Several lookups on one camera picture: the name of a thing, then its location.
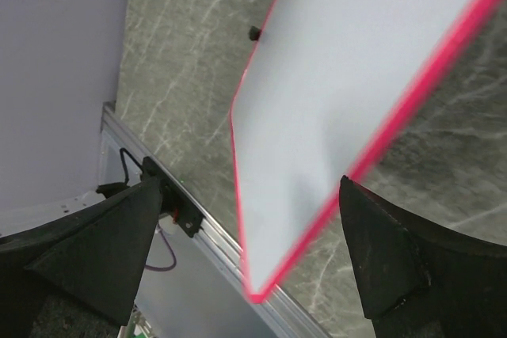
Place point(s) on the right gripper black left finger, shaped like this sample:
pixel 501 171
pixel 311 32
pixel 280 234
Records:
pixel 78 275

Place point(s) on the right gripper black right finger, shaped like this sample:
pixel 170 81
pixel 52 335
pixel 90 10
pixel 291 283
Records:
pixel 416 278

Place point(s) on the white board with pink frame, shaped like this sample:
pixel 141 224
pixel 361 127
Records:
pixel 328 86

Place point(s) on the left black board foot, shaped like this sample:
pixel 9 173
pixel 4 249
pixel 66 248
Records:
pixel 254 33

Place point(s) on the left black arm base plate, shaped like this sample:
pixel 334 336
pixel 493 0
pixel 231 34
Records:
pixel 175 201

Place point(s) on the aluminium mounting rail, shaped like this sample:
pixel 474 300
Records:
pixel 190 287

